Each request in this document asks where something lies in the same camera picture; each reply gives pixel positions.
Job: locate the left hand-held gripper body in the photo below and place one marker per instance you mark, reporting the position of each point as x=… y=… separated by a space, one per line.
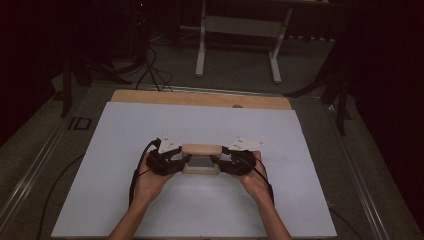
x=163 y=163

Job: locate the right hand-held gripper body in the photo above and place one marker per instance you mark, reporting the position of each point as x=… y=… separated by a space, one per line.
x=238 y=163

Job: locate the wooden block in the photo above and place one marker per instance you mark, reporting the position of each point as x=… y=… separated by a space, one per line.
x=201 y=150

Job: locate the person's left hand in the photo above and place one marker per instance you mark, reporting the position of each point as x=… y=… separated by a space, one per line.
x=148 y=186

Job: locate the person's right hand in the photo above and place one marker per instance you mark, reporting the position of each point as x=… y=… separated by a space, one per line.
x=256 y=185

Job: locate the white table cover sheet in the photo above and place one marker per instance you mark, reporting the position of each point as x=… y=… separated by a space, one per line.
x=133 y=126

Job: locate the black floor socket box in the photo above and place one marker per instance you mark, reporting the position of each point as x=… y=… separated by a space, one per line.
x=80 y=123

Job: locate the black floor stand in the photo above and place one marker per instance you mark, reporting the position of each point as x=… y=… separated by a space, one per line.
x=66 y=90
x=341 y=100

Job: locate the metal floor rail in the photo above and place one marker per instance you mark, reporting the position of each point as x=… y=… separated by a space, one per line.
x=30 y=186
x=360 y=186

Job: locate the white metal desk frame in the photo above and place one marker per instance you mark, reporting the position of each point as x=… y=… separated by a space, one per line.
x=240 y=26

